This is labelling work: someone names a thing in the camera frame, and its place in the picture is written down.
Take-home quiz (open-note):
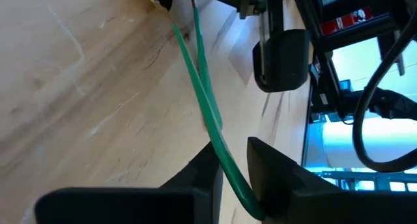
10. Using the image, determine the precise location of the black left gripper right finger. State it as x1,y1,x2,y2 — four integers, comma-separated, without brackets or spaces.
246,136,417,224

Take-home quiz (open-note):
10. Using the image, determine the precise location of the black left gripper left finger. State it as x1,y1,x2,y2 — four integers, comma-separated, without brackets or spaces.
34,141,225,224

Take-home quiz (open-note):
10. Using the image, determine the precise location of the green-handled gold spoon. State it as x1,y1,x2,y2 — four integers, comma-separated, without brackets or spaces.
171,21,266,221
192,0,225,131

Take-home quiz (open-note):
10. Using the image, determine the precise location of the red storage bin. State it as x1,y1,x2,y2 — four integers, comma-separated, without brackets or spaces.
321,7,374,35

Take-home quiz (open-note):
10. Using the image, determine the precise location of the black looped gripper cable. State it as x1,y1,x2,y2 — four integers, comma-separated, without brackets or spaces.
352,8,417,173

